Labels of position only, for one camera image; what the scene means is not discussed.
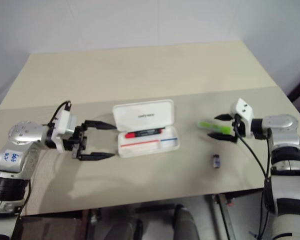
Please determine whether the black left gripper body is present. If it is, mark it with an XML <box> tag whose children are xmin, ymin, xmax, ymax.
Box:
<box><xmin>62</xmin><ymin>121</ymin><xmax>89</xmax><ymax>161</ymax></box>

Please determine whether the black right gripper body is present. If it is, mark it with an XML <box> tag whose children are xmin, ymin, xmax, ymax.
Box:
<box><xmin>231</xmin><ymin>113</ymin><xmax>243</xmax><ymax>145</ymax></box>

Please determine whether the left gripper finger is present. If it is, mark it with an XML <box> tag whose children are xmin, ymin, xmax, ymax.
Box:
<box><xmin>79</xmin><ymin>152</ymin><xmax>116</xmax><ymax>161</ymax></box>
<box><xmin>83</xmin><ymin>120</ymin><xmax>118</xmax><ymax>130</ymax></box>

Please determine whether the green marker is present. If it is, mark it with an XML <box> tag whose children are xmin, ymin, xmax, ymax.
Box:
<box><xmin>197</xmin><ymin>120</ymin><xmax>232</xmax><ymax>134</ymax></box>

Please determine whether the red marker with black barrel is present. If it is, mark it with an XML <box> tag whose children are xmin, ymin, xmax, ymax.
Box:
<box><xmin>125</xmin><ymin>127</ymin><xmax>165</xmax><ymax>139</ymax></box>

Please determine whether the white plastic pencil case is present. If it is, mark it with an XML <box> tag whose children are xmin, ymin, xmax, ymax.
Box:
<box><xmin>112</xmin><ymin>99</ymin><xmax>182</xmax><ymax>159</ymax></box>

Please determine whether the dark rounded shape under table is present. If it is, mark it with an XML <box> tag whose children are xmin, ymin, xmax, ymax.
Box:
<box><xmin>173</xmin><ymin>203</ymin><xmax>201</xmax><ymax>240</ymax></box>

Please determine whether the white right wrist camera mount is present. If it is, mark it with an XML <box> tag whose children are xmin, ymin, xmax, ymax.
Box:
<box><xmin>230</xmin><ymin>98</ymin><xmax>255</xmax><ymax>138</ymax></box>

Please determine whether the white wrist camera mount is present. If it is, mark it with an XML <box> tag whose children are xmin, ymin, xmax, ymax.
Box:
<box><xmin>49</xmin><ymin>109</ymin><xmax>79</xmax><ymax>153</ymax></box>
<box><xmin>230</xmin><ymin>98</ymin><xmax>255</xmax><ymax>138</ymax></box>

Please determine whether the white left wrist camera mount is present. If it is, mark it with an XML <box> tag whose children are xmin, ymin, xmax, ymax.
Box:
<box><xmin>49</xmin><ymin>109</ymin><xmax>79</xmax><ymax>153</ymax></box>

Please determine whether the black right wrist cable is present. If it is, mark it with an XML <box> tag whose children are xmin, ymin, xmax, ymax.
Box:
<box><xmin>233</xmin><ymin>119</ymin><xmax>272</xmax><ymax>237</ymax></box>

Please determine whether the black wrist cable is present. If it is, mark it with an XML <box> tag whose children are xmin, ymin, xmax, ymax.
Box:
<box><xmin>233</xmin><ymin>119</ymin><xmax>272</xmax><ymax>237</ymax></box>
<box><xmin>48</xmin><ymin>100</ymin><xmax>73</xmax><ymax>130</ymax></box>

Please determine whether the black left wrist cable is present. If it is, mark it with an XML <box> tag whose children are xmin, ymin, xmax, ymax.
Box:
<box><xmin>48</xmin><ymin>100</ymin><xmax>73</xmax><ymax>130</ymax></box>

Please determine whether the black left elbow cable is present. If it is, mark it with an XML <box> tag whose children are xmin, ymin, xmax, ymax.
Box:
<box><xmin>18</xmin><ymin>179</ymin><xmax>32</xmax><ymax>219</ymax></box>

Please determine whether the grey metal table frame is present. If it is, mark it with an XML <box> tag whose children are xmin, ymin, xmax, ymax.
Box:
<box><xmin>209</xmin><ymin>193</ymin><xmax>233</xmax><ymax>240</ymax></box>

